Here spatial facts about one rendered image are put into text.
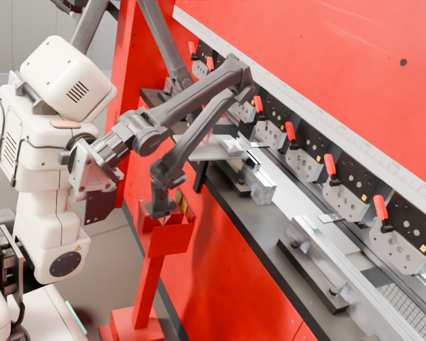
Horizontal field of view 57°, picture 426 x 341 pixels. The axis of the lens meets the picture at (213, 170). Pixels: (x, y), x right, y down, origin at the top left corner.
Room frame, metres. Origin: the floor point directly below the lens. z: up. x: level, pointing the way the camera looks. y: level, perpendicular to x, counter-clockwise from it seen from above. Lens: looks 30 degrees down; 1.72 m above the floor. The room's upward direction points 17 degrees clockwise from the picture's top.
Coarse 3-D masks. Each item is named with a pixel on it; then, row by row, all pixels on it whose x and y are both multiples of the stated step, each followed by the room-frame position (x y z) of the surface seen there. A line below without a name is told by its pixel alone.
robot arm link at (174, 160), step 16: (224, 96) 1.15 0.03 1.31; (240, 96) 1.15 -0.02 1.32; (208, 112) 1.14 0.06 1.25; (224, 112) 1.17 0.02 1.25; (192, 128) 1.12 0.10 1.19; (208, 128) 1.13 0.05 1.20; (176, 144) 1.10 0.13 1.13; (192, 144) 1.10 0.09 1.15; (160, 160) 1.08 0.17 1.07; (176, 160) 1.07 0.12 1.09; (160, 176) 1.05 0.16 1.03; (176, 176) 1.09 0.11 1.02
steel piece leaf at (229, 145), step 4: (220, 140) 1.46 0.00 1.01; (224, 140) 1.49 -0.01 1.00; (228, 140) 1.50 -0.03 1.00; (232, 140) 1.51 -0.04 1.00; (236, 140) 1.52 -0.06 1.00; (224, 144) 1.43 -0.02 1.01; (228, 144) 1.46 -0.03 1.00; (232, 144) 1.47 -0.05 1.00; (236, 144) 1.49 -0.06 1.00; (240, 144) 1.50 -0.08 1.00; (224, 148) 1.42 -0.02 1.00; (228, 148) 1.41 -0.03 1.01; (232, 148) 1.44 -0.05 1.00; (236, 148) 1.45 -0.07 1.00; (240, 148) 1.46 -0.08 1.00; (244, 148) 1.47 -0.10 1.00
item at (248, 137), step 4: (240, 120) 1.53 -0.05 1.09; (240, 124) 1.52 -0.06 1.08; (244, 124) 1.50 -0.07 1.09; (248, 124) 1.48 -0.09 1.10; (240, 128) 1.52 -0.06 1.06; (244, 128) 1.50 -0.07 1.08; (248, 128) 1.48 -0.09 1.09; (252, 128) 1.46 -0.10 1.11; (240, 132) 1.51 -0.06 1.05; (244, 132) 1.49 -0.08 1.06; (248, 132) 1.47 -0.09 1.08; (252, 132) 1.45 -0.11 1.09; (240, 136) 1.52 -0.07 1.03; (244, 136) 1.48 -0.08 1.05; (248, 136) 1.46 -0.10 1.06; (252, 136) 1.46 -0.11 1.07; (244, 140) 1.49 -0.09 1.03; (248, 140) 1.46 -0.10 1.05; (252, 140) 1.46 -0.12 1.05; (248, 144) 1.46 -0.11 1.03
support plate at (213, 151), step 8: (176, 136) 1.41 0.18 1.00; (216, 136) 1.51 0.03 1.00; (224, 136) 1.53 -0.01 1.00; (200, 144) 1.40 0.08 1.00; (208, 144) 1.42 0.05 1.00; (216, 144) 1.44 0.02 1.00; (192, 152) 1.31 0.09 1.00; (200, 152) 1.33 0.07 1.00; (208, 152) 1.35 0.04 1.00; (216, 152) 1.37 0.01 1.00; (224, 152) 1.39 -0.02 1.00; (232, 152) 1.41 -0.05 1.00; (240, 152) 1.43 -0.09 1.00; (192, 160) 1.27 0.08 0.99; (200, 160) 1.29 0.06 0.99
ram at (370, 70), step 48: (192, 0) 2.01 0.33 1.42; (240, 0) 1.67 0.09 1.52; (288, 0) 1.44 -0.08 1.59; (336, 0) 1.27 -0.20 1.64; (384, 0) 1.14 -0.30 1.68; (240, 48) 1.60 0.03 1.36; (288, 48) 1.37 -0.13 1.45; (336, 48) 1.21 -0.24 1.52; (384, 48) 1.08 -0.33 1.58; (336, 96) 1.15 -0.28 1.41; (384, 96) 1.03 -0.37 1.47; (384, 144) 0.98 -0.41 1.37
